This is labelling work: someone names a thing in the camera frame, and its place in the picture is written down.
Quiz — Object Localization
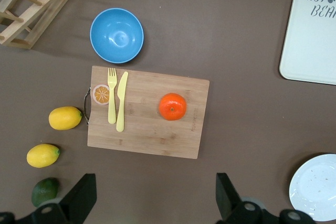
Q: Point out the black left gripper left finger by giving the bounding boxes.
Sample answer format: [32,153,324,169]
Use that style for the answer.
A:
[0,173,97,224]

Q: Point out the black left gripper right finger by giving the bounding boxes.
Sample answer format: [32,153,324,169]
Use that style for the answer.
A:
[216,173,316,224]

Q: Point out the white ceramic plate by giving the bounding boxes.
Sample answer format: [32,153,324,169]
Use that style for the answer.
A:
[289,153,336,222]

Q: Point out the orange mandarin fruit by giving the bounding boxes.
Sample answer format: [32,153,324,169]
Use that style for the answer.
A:
[158,92,187,121]

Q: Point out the yellow lemon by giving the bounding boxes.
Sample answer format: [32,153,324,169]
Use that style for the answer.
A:
[48,106,83,131]
[26,143,61,168]

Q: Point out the bamboo cutting board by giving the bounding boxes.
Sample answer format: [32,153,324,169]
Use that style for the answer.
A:
[83,65,210,159]

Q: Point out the yellow plastic fork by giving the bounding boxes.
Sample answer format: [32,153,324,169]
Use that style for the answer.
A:
[107,67,117,124]

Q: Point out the yellow plastic knife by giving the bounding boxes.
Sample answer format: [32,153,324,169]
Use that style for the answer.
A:
[115,71,129,132]

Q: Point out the orange slice toy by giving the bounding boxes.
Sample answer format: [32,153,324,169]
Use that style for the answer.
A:
[91,84,111,106]

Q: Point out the blue plastic bowl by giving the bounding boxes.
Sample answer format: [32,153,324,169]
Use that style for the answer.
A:
[90,8,145,64]

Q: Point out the cream tray with lettering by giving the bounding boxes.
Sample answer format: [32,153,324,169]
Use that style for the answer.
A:
[279,0,336,86]

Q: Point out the wooden peg drying rack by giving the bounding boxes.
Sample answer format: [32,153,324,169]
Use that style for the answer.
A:
[0,0,79,50]

